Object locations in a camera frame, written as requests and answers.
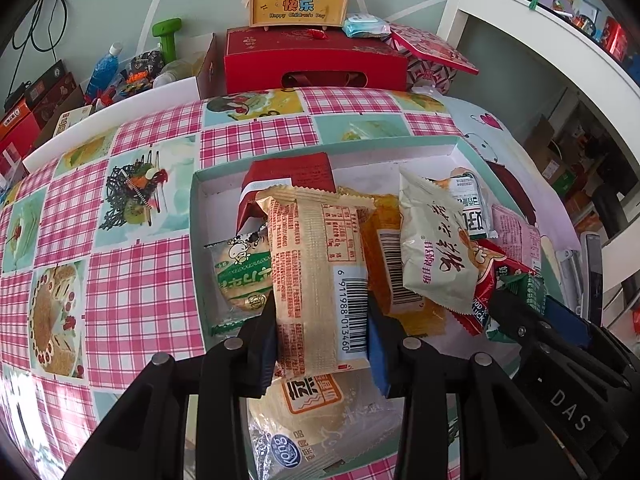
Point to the dark brown box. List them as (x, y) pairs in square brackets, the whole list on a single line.
[(47, 82)]

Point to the blue water bottle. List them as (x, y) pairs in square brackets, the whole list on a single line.
[(102, 72)]

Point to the red gift box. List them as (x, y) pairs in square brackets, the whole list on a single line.
[(300, 57)]

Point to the small green snack packet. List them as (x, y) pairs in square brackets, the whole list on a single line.
[(525, 285)]

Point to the white snack packet red script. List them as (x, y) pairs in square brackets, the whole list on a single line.
[(435, 250)]

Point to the maroon box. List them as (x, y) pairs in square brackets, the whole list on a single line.
[(60, 100)]

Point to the stacked cardboard boxes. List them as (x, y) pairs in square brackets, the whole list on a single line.
[(545, 145)]

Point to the green dumbbell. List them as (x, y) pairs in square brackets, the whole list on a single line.
[(167, 35)]

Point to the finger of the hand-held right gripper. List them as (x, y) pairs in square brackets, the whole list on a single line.
[(570, 322), (520, 322)]

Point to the teal shallow cardboard box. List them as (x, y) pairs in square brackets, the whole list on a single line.
[(365, 165)]

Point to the orange box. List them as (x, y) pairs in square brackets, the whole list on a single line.
[(17, 125)]

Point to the beige brick-print snack packet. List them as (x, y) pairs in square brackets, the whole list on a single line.
[(315, 280)]

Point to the pile of small toys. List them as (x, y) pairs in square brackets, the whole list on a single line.
[(140, 67)]

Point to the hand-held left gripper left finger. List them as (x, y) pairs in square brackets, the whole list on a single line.
[(267, 365)]

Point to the wet wipes pack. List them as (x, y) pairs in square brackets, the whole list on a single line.
[(365, 26)]

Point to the orange clear snack packet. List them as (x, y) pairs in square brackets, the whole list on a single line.
[(385, 240)]

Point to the small red and white packet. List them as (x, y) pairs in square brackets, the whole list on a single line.
[(480, 305)]

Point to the clear jar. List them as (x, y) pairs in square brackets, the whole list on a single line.
[(172, 72)]

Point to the green and white snack packet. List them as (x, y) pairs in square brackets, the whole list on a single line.
[(470, 210)]

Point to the yellow and white box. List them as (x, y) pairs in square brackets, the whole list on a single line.
[(72, 120)]

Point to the black chair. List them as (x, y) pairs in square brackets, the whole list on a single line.
[(610, 210)]

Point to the white shelf unit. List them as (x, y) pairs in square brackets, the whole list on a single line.
[(525, 25)]

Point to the pink snack packet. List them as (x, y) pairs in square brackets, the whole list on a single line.
[(515, 235)]

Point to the patterned gift box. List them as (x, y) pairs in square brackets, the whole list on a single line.
[(430, 77)]

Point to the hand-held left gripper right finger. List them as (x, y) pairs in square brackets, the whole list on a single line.
[(379, 365)]

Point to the clear bun packet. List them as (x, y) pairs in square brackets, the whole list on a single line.
[(310, 425)]

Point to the round cookie packet green label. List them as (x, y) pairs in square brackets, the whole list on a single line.
[(240, 280)]

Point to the red patterned box lid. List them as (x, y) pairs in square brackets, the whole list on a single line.
[(430, 50)]

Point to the pink plaid printed tablecloth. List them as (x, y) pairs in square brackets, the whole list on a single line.
[(135, 280)]

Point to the black smartphone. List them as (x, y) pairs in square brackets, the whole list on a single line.
[(593, 275)]

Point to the pile of colourful toys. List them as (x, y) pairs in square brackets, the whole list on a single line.
[(575, 0)]

